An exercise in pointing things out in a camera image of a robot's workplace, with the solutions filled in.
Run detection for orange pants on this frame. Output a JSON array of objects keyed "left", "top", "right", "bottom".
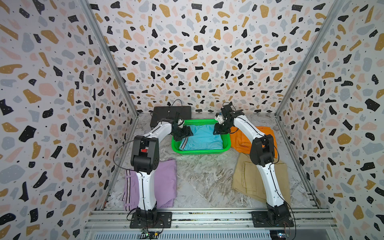
[{"left": 230, "top": 127, "right": 277, "bottom": 155}]

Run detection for teal pants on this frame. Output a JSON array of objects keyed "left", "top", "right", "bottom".
[{"left": 179, "top": 125, "right": 223, "bottom": 151}]

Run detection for purple pants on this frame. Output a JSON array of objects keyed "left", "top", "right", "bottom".
[{"left": 122, "top": 159, "right": 177, "bottom": 212}]

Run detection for khaki pants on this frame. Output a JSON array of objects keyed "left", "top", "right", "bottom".
[{"left": 232, "top": 153, "right": 291, "bottom": 204}]

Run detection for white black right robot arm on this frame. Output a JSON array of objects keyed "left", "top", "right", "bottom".
[{"left": 213, "top": 103, "right": 291, "bottom": 226}]

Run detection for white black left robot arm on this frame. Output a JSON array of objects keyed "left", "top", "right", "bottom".
[{"left": 131, "top": 117, "right": 193, "bottom": 223}]

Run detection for green plastic basket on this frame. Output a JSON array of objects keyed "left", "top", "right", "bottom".
[{"left": 172, "top": 119, "right": 231, "bottom": 155}]

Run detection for black hard carry case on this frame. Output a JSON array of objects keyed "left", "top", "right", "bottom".
[{"left": 150, "top": 106, "right": 192, "bottom": 129}]

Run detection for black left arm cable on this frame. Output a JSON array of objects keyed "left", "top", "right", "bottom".
[{"left": 112, "top": 137, "right": 136, "bottom": 172}]

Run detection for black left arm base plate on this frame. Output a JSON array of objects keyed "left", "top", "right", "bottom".
[{"left": 130, "top": 210, "right": 173, "bottom": 229}]

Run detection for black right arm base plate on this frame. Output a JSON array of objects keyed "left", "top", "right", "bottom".
[{"left": 251, "top": 211, "right": 295, "bottom": 228}]

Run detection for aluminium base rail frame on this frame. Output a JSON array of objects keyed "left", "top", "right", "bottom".
[{"left": 84, "top": 209, "right": 343, "bottom": 240}]

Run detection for aluminium corner post left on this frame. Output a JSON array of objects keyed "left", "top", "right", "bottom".
[{"left": 79, "top": 0, "right": 139, "bottom": 119}]

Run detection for aluminium corner post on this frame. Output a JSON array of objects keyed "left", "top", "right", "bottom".
[
  {"left": 275, "top": 0, "right": 345, "bottom": 120},
  {"left": 79, "top": 0, "right": 139, "bottom": 119}
]

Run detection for aluminium corner post right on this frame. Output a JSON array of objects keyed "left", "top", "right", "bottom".
[{"left": 275, "top": 0, "right": 345, "bottom": 120}]

